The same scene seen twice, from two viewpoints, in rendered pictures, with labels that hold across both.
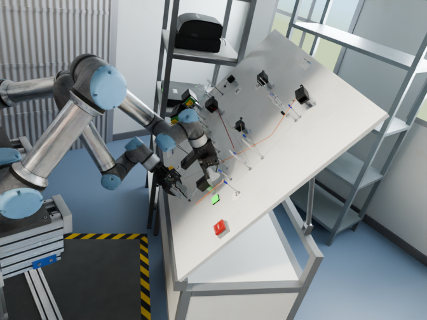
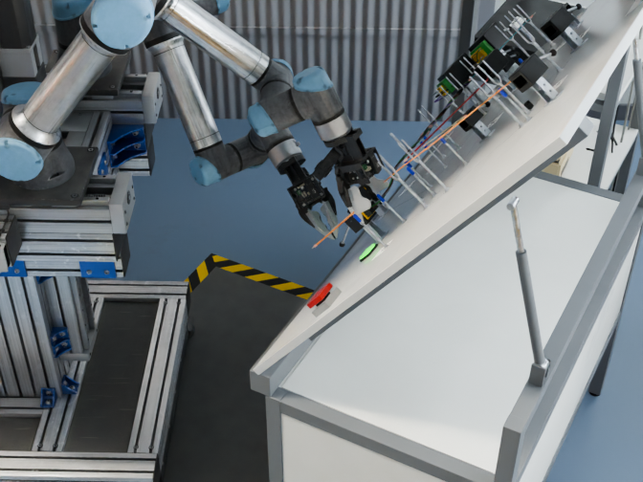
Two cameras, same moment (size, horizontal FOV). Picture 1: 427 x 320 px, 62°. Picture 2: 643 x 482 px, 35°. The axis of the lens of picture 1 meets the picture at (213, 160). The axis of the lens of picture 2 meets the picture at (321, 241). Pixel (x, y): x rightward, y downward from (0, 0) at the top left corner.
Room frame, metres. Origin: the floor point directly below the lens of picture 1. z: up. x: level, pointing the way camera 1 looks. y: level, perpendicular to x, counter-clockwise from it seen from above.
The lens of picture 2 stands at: (-0.05, -1.23, 2.58)
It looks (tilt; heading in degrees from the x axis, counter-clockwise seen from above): 39 degrees down; 45
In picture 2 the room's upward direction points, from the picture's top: straight up
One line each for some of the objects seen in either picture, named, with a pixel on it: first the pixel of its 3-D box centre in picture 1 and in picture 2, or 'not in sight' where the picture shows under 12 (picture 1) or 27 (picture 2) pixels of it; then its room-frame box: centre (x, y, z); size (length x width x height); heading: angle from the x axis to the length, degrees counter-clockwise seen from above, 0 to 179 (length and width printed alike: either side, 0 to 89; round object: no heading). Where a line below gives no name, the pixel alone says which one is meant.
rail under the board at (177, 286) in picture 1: (169, 197); (371, 242); (1.57, 0.19, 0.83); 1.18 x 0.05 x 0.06; 17
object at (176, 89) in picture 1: (184, 94); (542, 33); (2.44, 0.31, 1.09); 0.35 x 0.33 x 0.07; 17
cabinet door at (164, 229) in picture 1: (165, 199); not in sight; (1.84, 0.25, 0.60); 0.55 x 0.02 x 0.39; 17
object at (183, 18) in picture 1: (196, 31); not in sight; (2.41, 0.29, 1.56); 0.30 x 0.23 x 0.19; 109
